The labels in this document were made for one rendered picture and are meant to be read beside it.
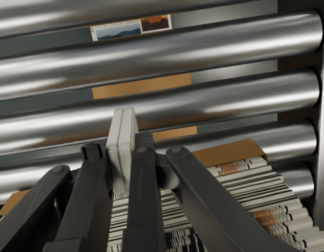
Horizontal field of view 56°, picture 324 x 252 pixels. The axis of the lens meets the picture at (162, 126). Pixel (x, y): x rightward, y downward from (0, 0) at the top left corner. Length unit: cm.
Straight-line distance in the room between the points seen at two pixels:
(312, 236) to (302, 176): 20
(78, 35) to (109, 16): 82
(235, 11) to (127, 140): 102
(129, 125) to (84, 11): 16
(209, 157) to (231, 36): 13
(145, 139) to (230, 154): 16
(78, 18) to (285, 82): 23
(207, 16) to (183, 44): 82
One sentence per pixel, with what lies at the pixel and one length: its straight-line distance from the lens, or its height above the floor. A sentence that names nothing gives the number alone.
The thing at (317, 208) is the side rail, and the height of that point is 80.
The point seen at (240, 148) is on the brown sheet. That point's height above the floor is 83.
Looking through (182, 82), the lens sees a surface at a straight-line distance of 116.
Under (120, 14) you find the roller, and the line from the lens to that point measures 33.
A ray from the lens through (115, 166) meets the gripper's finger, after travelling 17.
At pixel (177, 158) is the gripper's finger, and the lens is 15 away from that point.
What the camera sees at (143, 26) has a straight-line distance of 111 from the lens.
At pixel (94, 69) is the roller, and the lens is 33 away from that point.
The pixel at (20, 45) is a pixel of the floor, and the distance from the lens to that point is 120.
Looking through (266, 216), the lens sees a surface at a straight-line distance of 26.
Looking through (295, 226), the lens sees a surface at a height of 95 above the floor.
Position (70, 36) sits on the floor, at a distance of 115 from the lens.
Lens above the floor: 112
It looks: 68 degrees down
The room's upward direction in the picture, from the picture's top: 170 degrees clockwise
